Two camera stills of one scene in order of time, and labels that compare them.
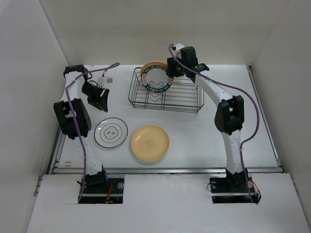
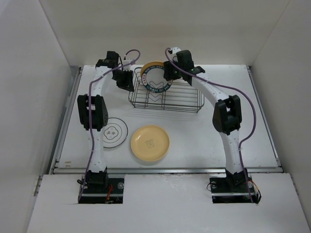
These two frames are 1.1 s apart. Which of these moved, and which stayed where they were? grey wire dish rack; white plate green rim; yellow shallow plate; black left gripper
Moved: black left gripper
Stayed: yellow shallow plate; grey wire dish rack; white plate green rim
